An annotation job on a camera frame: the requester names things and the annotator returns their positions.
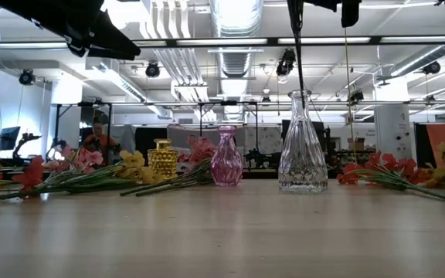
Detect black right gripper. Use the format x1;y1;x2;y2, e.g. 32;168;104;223
287;0;362;38

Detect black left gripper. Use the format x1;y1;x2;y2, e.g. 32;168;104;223
0;0;142;61

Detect pink artificial flower bunch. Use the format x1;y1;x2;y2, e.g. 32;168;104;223
119;134;219;198
0;144;107;205

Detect pink ribbed glass vase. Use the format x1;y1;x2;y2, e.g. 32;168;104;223
210;125;244;188

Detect yellow textured glass vase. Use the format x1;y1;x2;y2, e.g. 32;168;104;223
147;138;180;181

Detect tall clear glass vase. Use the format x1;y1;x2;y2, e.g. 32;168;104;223
277;89;329;195

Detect grey cover cloth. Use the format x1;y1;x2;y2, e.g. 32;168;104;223
110;124;137;155

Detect person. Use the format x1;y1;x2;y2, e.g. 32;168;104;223
82;120;122;155

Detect black partition panel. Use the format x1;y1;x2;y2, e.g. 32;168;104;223
134;127;168;172

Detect white partition board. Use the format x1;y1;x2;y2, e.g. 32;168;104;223
167;124;284;172

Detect cardboard box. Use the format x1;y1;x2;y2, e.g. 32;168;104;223
347;137;366;152

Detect white column with panel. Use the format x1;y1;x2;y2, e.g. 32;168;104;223
374;76;413;171

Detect black computer monitor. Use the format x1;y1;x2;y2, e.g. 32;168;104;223
0;126;22;152

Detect black hanging cable reel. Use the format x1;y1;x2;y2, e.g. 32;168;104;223
276;47;297;77
422;60;442;76
18;68;36;86
144;60;161;79

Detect yellow hanging rope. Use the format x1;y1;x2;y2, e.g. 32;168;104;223
343;26;358;165

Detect overhead light bar frame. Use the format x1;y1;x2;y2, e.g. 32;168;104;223
0;36;445;49

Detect black metal frame stand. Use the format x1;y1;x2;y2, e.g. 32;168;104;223
53;101;114;171

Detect silver ventilation duct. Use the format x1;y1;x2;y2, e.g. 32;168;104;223
209;0;264;80

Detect black table frame rails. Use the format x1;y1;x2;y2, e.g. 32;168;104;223
241;169;339;181

